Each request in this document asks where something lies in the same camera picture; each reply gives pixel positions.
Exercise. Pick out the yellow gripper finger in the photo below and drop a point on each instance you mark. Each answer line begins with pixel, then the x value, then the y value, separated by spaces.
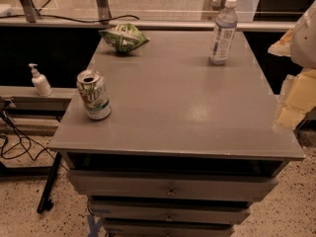
pixel 282 46
pixel 297 98

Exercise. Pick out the clear plastic water bottle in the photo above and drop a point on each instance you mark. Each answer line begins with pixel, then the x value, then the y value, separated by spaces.
pixel 223 33

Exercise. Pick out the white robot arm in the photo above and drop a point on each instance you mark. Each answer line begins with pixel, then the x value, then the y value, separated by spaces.
pixel 303 44

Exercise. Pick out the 7up soda can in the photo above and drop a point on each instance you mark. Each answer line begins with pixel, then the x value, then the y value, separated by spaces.
pixel 92 89

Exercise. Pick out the white pump dispenser bottle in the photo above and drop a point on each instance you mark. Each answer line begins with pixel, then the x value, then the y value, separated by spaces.
pixel 40 81

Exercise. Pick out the grey drawer cabinet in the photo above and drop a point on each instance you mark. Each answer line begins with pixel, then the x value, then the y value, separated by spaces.
pixel 173 112

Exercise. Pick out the green chip bag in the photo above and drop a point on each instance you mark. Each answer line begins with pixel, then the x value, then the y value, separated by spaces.
pixel 124 38

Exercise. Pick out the middle grey drawer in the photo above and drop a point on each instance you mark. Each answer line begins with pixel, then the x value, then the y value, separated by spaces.
pixel 168 212

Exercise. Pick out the grey drawer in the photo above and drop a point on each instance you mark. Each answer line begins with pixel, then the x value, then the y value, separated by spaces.
pixel 168 212
pixel 165 229
pixel 152 185

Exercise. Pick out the top grey drawer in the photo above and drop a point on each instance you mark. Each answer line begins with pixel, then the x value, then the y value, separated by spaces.
pixel 152 185

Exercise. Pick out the bottom grey drawer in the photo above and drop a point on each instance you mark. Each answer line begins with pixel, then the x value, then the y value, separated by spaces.
pixel 165 229

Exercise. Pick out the blue tape on floor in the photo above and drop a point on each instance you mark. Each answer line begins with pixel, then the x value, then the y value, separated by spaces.
pixel 94 226

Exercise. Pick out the black metal stand leg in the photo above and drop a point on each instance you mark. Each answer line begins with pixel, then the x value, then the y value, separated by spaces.
pixel 45 202

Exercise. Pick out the middle metal frame post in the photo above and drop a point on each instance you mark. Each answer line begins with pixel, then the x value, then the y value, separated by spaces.
pixel 104 11

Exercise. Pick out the left metal frame post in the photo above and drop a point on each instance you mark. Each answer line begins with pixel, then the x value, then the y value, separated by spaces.
pixel 30 10

